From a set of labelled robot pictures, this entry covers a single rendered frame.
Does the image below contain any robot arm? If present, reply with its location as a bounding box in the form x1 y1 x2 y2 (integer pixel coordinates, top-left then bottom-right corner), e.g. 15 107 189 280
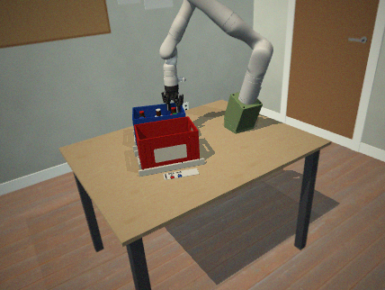
159 0 273 104

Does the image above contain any white paper pick list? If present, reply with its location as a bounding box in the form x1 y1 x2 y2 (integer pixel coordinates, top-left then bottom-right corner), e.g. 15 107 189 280
163 168 200 180

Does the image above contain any red plastic crate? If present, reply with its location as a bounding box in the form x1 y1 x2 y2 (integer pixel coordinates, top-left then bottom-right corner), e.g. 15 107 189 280
134 117 200 169

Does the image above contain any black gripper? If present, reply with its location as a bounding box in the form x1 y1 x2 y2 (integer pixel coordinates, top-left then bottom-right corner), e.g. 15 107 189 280
161 85 184 113

